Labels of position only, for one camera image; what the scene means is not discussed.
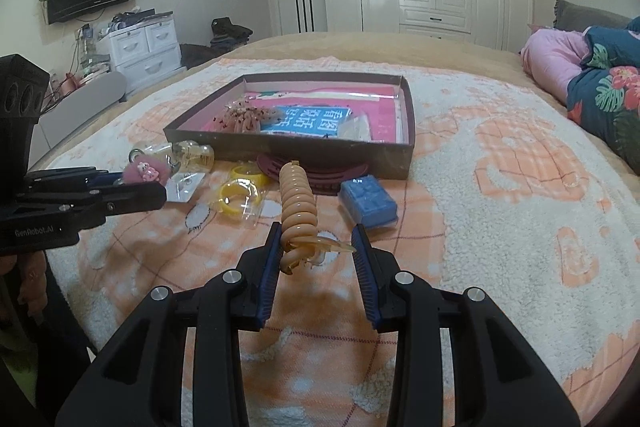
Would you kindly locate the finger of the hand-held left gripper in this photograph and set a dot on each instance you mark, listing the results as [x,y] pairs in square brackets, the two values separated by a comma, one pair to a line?
[65,178]
[135,198]

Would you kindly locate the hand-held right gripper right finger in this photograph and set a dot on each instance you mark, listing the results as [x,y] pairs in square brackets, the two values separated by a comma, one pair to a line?
[367,287]

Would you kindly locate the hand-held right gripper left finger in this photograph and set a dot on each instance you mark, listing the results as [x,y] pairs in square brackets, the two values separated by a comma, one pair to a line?
[267,287]

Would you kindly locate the beige spiral hair claw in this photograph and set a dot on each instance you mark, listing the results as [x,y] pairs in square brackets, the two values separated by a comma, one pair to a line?
[297,207]

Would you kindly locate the brown cardboard box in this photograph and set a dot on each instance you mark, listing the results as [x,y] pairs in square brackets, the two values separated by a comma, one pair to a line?
[235,144]

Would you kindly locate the maroon slotted hair accessory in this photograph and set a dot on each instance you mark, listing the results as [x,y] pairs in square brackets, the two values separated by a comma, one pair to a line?
[327,174]

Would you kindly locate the person's left hand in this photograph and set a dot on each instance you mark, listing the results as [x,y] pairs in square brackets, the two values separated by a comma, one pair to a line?
[27,279]

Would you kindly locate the clear plastic packet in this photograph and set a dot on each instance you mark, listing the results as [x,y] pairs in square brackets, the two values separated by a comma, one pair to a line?
[185,187]

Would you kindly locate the grey bench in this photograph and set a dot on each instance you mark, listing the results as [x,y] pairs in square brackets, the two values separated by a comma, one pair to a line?
[85,107]

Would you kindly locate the clear yellowish bottle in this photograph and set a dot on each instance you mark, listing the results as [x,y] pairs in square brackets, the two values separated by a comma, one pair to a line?
[195,155]

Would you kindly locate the blue rectangular box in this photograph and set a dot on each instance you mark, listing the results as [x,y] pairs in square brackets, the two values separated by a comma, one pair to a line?
[367,202]

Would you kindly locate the cluttered small shelf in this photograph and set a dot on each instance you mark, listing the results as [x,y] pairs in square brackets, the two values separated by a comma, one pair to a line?
[90,54]

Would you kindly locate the yellow bangle in clear wrap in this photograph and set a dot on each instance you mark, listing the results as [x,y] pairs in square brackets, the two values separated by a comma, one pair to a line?
[235,202]

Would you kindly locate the brown dotted scrunchie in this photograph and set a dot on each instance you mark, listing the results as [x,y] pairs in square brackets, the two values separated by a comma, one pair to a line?
[245,118]

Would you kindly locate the white drawer cabinet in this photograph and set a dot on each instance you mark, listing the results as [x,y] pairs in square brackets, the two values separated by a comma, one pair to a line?
[145,52]

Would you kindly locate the clutter on drawer cabinet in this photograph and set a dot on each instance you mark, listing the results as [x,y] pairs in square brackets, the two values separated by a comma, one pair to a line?
[140,19]

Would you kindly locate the dark brown bundle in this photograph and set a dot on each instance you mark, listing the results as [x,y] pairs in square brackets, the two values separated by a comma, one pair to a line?
[197,56]

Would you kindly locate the small clear plastic bag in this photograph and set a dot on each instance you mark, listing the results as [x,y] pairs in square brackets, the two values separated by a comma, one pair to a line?
[356,127]

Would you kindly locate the orange and white blanket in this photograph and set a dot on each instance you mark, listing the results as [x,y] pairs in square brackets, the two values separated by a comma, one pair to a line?
[500,187]

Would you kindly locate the pink book with blue label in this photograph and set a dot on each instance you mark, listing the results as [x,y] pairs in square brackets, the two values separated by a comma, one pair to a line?
[310,119]

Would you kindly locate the pile of dark clothes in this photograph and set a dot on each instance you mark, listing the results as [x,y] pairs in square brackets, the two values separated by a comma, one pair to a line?
[230,34]

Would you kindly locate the bed with beige sheet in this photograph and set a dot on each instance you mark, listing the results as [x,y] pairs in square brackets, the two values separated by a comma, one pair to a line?
[350,47]

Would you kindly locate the dark floral quilt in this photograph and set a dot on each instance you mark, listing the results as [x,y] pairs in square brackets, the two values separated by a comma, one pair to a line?
[610,97]

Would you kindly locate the grey pillow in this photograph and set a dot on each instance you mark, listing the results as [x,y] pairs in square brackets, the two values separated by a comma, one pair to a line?
[580,14]

